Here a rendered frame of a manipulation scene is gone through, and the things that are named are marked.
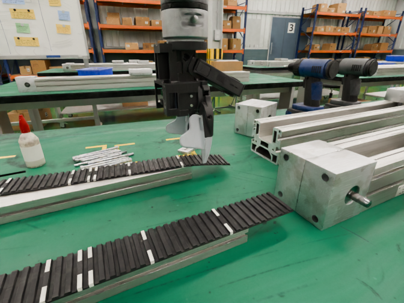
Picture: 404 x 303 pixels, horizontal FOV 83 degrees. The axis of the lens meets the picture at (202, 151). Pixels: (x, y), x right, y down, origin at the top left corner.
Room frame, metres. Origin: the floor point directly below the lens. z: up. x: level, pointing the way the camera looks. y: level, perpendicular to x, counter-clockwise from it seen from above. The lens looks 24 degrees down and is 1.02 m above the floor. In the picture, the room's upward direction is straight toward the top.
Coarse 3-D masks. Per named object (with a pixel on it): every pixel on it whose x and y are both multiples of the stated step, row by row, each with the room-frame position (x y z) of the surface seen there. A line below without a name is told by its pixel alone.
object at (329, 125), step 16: (304, 112) 0.62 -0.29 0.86; (320, 112) 0.63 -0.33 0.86; (336, 112) 0.65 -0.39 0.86; (352, 112) 0.69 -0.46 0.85; (368, 112) 0.63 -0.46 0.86; (384, 112) 0.63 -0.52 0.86; (400, 112) 0.67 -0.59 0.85; (256, 128) 0.55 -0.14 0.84; (272, 128) 0.55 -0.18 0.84; (288, 128) 0.48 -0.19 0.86; (304, 128) 0.50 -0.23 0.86; (320, 128) 0.52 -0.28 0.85; (336, 128) 0.56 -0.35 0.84; (352, 128) 0.58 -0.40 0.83; (368, 128) 0.61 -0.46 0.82; (384, 128) 0.65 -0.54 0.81; (256, 144) 0.54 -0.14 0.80; (272, 144) 0.49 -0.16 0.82; (288, 144) 0.48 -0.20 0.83; (272, 160) 0.49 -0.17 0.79
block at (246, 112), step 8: (240, 104) 0.69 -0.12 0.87; (248, 104) 0.69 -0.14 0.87; (256, 104) 0.69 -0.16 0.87; (264, 104) 0.69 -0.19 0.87; (272, 104) 0.69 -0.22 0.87; (240, 112) 0.69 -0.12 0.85; (248, 112) 0.67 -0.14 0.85; (256, 112) 0.65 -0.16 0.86; (264, 112) 0.66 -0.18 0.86; (272, 112) 0.70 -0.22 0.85; (240, 120) 0.69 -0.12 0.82; (248, 120) 0.67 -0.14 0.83; (240, 128) 0.69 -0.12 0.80; (248, 128) 0.67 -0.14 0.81
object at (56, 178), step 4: (60, 172) 0.37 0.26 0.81; (52, 176) 0.36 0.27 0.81; (56, 176) 0.36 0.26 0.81; (60, 176) 0.36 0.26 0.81; (52, 180) 0.34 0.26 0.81; (56, 180) 0.35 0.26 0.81; (60, 180) 0.35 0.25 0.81; (48, 184) 0.33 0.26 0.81; (52, 184) 0.33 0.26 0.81; (56, 184) 0.33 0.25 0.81
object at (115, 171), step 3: (111, 165) 0.40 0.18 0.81; (114, 165) 0.40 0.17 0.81; (117, 165) 0.40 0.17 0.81; (120, 165) 0.41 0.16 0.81; (111, 168) 0.39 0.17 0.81; (114, 168) 0.39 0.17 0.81; (117, 168) 0.39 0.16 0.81; (120, 168) 0.39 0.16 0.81; (111, 171) 0.38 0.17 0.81; (114, 171) 0.38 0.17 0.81; (117, 171) 0.38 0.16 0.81; (120, 171) 0.38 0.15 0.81; (111, 174) 0.36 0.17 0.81; (114, 174) 0.37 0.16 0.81; (117, 174) 0.36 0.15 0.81; (120, 174) 0.37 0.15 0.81; (111, 177) 0.36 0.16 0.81; (114, 177) 0.36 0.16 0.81; (117, 177) 0.36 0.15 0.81
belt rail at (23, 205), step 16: (128, 176) 0.37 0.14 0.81; (144, 176) 0.37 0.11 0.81; (160, 176) 0.38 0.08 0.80; (176, 176) 0.40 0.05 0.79; (32, 192) 0.31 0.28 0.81; (48, 192) 0.31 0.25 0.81; (64, 192) 0.31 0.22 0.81; (80, 192) 0.32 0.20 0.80; (96, 192) 0.34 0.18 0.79; (112, 192) 0.34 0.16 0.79; (128, 192) 0.35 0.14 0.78; (0, 208) 0.27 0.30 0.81; (16, 208) 0.28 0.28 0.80; (32, 208) 0.30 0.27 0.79; (48, 208) 0.30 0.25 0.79; (64, 208) 0.31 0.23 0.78; (0, 224) 0.27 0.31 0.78
